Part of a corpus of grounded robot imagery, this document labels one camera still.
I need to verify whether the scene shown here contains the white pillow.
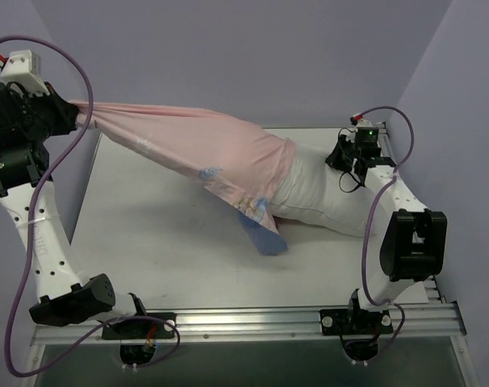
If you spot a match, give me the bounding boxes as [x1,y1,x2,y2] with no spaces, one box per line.
[268,143,374,238]

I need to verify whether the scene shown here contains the pink blue pillowcase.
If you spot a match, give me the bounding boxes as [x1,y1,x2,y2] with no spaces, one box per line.
[91,102,295,256]

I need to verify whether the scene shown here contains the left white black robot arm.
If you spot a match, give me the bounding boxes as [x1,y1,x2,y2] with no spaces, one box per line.
[0,81,149,338]

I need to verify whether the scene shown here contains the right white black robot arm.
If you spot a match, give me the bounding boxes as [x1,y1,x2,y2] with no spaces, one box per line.
[326,118,448,333]

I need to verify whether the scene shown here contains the short black cable loop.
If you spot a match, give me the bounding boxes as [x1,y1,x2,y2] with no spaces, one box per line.
[339,169,366,194]

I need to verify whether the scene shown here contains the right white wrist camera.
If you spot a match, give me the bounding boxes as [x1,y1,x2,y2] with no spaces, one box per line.
[349,114,374,131]

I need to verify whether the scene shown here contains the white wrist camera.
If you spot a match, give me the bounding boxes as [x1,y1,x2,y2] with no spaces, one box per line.
[0,50,49,97]
[349,114,374,131]

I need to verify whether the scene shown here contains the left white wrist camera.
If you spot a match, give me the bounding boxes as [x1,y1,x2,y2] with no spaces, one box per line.
[0,50,49,97]

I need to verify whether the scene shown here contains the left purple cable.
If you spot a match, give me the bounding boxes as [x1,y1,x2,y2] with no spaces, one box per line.
[0,35,181,378]

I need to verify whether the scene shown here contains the aluminium right side rail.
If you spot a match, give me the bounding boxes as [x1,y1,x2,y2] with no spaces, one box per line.
[378,125,441,305]

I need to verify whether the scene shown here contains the aluminium rail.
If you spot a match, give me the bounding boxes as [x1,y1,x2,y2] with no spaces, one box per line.
[378,125,441,305]
[26,302,479,386]

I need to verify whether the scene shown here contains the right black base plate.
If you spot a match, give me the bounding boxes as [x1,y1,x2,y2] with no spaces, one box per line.
[319,308,394,336]

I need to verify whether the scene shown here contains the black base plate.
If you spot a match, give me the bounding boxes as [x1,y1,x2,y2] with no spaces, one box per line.
[319,308,394,336]
[102,311,177,340]

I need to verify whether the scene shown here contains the aluminium front rail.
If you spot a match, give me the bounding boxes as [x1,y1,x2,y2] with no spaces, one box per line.
[26,302,479,386]

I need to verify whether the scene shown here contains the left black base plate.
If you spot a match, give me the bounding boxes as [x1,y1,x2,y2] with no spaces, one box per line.
[102,311,177,340]

